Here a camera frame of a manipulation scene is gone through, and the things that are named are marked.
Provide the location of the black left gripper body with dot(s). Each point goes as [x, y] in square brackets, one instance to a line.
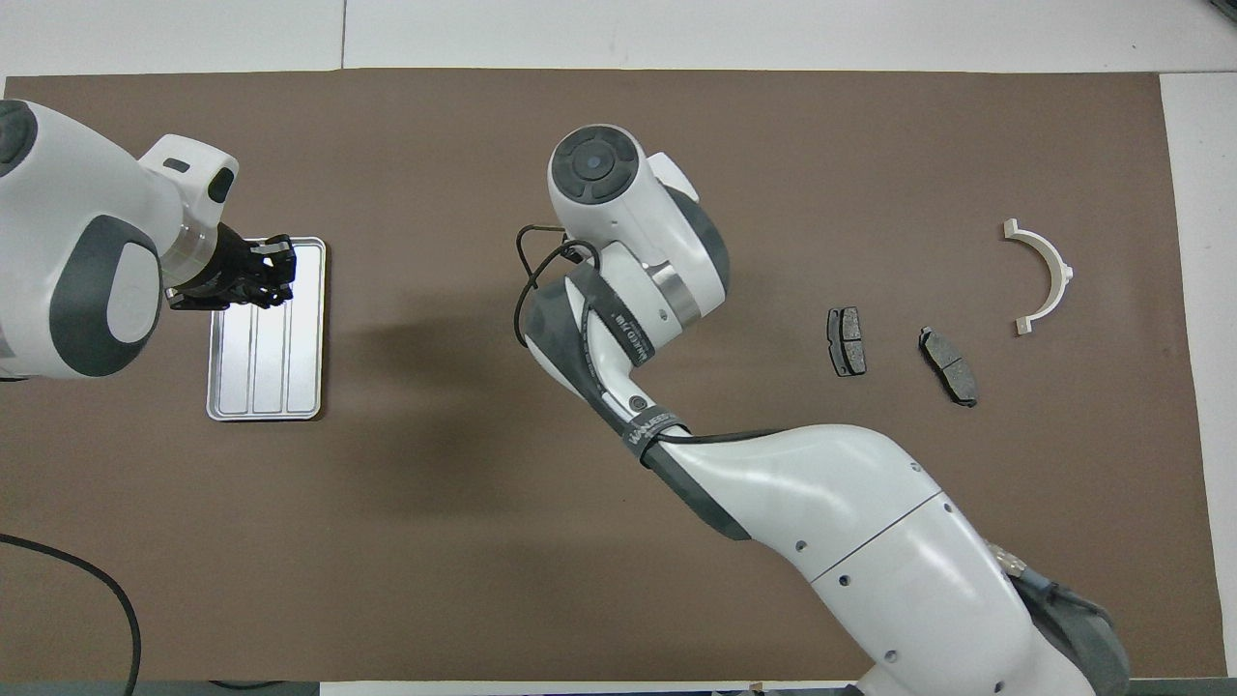
[217, 275]

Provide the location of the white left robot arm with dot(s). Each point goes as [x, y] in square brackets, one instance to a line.
[68, 193]

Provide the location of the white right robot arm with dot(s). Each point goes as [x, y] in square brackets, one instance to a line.
[850, 512]

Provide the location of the silver metal tray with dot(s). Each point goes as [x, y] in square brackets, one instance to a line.
[271, 377]

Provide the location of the brown table mat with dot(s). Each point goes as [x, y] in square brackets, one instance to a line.
[483, 541]

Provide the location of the dark grey rectangular brake pad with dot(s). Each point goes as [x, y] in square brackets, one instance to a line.
[848, 343]

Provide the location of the dark grey angled brake pad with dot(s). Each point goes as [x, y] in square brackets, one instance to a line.
[952, 372]

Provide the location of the white curved plastic bracket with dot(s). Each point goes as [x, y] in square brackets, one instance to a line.
[1058, 266]

